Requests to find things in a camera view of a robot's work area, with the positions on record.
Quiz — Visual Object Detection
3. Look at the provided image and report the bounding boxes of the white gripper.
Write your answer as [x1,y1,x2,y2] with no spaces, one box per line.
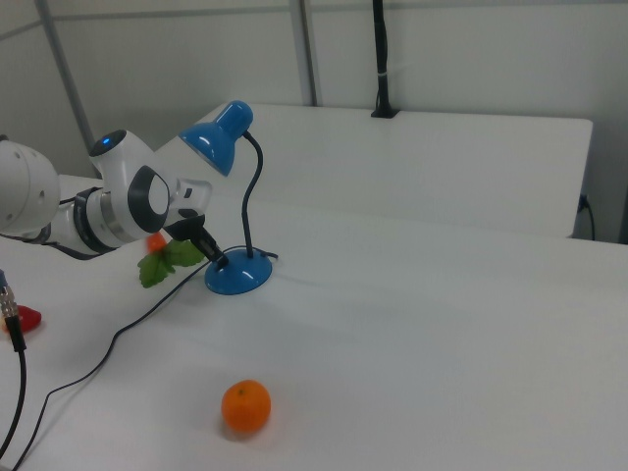
[165,178,229,267]

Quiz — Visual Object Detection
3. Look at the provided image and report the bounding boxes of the blue desk lamp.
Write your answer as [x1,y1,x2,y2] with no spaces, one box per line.
[177,100,274,296]

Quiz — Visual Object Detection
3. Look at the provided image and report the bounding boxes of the orange toy carrot green leaves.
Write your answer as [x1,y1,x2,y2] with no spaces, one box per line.
[136,232,207,290]

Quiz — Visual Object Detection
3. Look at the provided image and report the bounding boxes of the orange mandarin fruit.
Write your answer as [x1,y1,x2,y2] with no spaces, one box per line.
[221,379,273,434]

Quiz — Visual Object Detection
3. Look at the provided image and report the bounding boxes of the red toy strawberry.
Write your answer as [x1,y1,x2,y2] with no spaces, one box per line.
[1,303,44,336]

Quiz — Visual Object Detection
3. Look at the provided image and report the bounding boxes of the black lamp power cable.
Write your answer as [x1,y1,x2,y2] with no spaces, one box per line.
[0,249,282,471]

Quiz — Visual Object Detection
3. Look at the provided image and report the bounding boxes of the black cable silver connector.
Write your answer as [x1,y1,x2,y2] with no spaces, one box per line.
[0,267,28,471]

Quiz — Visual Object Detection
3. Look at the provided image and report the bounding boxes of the black camera pole with clamp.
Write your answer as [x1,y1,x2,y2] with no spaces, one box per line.
[370,0,401,120]

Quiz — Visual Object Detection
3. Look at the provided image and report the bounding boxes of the black cable at table edge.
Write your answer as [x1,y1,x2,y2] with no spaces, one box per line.
[578,193,598,242]

